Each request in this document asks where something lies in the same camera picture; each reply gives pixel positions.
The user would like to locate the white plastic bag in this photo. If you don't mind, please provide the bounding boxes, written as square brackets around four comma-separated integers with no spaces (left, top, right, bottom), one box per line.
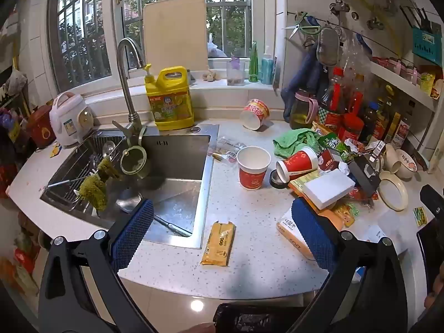
[207,34,228,58]

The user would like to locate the steel ladle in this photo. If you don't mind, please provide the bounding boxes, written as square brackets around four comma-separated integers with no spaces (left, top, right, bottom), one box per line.
[116,191,193,237]

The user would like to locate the stainless steel sink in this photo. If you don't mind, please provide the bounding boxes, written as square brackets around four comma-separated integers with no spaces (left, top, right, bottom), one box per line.
[40,124,220,249]

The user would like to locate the white paper sheet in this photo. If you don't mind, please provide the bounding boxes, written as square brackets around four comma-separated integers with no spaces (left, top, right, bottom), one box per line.
[364,224,394,248]

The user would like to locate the yellow snack packet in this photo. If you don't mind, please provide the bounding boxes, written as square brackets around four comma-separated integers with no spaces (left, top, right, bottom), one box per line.
[201,221,236,266]

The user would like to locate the white rice cooker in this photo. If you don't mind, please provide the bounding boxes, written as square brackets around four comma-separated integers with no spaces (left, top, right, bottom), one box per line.
[49,92,95,147]

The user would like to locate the barred window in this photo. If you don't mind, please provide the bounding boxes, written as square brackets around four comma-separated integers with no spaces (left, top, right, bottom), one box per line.
[49,0,278,91]

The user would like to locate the white tissue pack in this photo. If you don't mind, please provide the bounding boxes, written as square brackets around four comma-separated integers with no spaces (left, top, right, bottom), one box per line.
[276,208,317,261]

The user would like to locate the yellow detergent jug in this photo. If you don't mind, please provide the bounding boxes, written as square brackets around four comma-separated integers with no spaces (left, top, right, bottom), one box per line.
[145,64,195,131]

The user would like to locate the black box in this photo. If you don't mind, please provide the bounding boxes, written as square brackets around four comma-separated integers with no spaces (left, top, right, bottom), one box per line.
[348,155,381,196]

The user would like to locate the red and white paper cup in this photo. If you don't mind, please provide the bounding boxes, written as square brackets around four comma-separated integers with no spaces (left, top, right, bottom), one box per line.
[236,146,271,191]

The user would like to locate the green handled scissors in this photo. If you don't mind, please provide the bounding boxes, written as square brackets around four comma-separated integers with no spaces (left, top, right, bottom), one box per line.
[282,12,321,39]

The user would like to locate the wire dish rack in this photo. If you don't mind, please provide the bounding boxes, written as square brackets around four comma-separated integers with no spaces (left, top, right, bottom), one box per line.
[45,135,126,212]

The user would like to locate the beige cutting board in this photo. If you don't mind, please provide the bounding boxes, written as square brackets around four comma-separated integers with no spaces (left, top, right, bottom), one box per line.
[143,0,209,72]

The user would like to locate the white box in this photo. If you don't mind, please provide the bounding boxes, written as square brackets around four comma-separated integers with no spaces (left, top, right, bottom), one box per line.
[302,171,356,210]

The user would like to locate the green bottle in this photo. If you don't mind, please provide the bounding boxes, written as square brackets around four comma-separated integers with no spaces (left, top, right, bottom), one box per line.
[249,42,260,83]

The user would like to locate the black bagged trash bin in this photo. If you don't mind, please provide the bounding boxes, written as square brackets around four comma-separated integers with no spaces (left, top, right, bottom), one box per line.
[212,303,307,333]

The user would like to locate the white wall shelf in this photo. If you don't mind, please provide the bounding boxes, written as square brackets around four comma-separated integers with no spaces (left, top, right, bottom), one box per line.
[369,59,444,112]

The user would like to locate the steel faucet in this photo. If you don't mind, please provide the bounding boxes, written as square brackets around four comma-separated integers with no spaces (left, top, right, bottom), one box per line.
[112,37,148,146]

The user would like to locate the grey hanging sponge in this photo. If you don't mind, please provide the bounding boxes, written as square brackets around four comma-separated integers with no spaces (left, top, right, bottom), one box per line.
[317,27,340,66]

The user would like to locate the white plate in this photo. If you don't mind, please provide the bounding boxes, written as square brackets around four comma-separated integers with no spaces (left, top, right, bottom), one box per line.
[378,175,409,211]

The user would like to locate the red instant noodle cup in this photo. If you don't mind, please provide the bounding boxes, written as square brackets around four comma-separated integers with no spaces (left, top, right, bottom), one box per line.
[242,99,270,130]

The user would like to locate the blue hanging cloth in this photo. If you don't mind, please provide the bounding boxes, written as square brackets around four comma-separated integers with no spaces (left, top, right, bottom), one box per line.
[281,43,328,122]

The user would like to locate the green snack packet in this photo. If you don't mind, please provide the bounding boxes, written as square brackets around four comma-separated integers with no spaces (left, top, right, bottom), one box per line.
[317,133,347,154]

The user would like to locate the green scrub sponge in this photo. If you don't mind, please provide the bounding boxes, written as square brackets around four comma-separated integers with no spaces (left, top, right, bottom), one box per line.
[79,158,120,211]

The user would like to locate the row of condiment bottles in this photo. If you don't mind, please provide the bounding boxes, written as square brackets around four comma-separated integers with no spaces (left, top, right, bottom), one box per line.
[326,67,417,146]

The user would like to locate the red small carton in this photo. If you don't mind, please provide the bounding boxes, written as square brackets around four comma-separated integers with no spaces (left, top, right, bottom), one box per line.
[318,148,344,171]

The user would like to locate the red small appliance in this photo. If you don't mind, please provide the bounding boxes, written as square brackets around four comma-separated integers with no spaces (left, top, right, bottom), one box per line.
[27,105,56,149]

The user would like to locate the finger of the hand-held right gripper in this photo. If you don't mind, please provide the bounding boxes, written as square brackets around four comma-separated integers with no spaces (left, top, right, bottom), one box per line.
[420,185,444,217]

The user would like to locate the black tape roll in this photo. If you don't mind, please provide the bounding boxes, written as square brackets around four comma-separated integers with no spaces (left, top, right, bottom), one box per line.
[270,170,289,190]

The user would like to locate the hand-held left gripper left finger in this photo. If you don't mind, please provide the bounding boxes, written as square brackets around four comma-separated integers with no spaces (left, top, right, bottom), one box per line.
[38,198,157,333]

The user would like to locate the teal plastic basket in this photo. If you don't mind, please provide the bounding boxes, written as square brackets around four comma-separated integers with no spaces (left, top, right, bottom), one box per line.
[412,28,443,66]

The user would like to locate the glass jar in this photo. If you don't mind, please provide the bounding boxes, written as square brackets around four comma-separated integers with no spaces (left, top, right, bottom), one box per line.
[227,55,246,86]

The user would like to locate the blue pump bottle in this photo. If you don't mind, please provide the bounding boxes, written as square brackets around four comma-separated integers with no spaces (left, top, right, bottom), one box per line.
[261,46,274,85]

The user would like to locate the white bowl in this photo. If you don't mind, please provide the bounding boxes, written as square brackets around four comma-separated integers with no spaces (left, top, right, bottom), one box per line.
[395,149,418,180]

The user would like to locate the clear plastic wrapper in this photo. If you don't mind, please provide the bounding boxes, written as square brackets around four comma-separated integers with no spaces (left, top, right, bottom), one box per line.
[208,137,248,163]

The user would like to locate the green cloth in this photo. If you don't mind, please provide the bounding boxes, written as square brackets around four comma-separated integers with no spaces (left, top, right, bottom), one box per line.
[273,128,321,159]

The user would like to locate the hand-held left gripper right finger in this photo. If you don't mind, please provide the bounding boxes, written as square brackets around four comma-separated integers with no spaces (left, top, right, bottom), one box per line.
[288,198,408,333]

